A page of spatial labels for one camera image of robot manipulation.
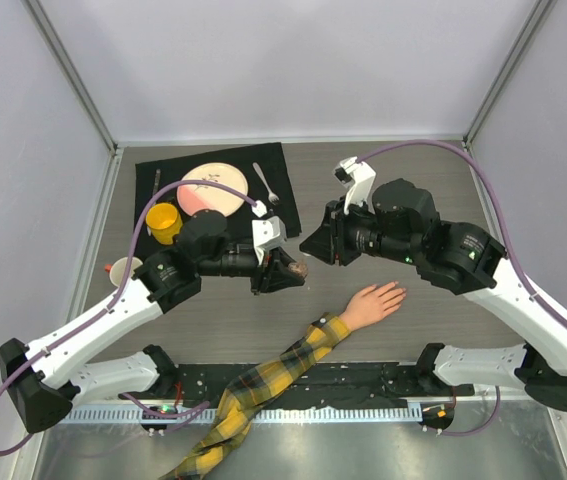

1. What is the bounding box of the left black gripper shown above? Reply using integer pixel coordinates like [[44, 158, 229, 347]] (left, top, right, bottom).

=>
[[198, 244, 305, 295]]

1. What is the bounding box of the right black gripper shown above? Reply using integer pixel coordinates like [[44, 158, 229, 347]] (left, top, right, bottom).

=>
[[303, 193, 420, 265]]

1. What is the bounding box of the glitter nail polish bottle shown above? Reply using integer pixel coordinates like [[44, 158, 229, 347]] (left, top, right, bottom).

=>
[[287, 261, 309, 278]]

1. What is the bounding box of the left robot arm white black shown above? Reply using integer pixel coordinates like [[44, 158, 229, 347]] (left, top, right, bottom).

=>
[[0, 210, 306, 434]]

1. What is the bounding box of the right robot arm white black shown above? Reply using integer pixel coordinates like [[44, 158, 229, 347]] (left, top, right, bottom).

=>
[[300, 179, 567, 412]]

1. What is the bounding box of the silver fork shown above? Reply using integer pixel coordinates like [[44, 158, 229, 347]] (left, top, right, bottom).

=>
[[252, 162, 280, 205]]

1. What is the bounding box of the black cloth placemat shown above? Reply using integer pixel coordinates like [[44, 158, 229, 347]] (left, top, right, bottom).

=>
[[134, 143, 301, 238]]

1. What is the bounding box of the pink ceramic plate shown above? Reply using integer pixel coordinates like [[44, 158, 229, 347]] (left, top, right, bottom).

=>
[[176, 162, 248, 217]]

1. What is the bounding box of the yellow cup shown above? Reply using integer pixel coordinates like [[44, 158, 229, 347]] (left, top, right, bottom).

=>
[[145, 202, 183, 245]]

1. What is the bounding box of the yellow plaid sleeve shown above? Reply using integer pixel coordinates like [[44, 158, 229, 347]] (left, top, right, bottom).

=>
[[163, 314, 350, 479]]

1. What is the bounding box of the silver knife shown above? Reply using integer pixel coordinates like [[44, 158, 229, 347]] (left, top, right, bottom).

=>
[[152, 169, 161, 198]]

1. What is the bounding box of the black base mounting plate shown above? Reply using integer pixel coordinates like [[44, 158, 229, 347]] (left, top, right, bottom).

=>
[[133, 362, 475, 410]]

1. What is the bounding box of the white cup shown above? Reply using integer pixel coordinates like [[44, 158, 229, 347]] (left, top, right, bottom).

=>
[[108, 257, 143, 287]]

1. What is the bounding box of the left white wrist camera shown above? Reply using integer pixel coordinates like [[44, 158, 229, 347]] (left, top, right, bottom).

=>
[[251, 200, 287, 265]]

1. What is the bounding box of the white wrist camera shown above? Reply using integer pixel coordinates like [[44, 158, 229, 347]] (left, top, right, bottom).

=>
[[334, 157, 376, 215], [251, 200, 287, 265]]

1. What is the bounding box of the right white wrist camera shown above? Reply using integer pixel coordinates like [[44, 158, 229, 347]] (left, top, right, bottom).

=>
[[334, 157, 376, 215]]

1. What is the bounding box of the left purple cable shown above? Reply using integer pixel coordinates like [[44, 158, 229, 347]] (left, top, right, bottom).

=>
[[0, 179, 264, 457]]

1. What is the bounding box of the purple cable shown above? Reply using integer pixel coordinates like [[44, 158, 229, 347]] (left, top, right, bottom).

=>
[[360, 140, 567, 435], [0, 179, 264, 457]]

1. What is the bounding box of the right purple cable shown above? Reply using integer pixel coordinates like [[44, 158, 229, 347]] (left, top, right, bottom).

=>
[[360, 140, 567, 435]]

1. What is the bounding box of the white slotted cable duct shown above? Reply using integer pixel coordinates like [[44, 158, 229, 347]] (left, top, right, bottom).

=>
[[48, 405, 423, 426]]

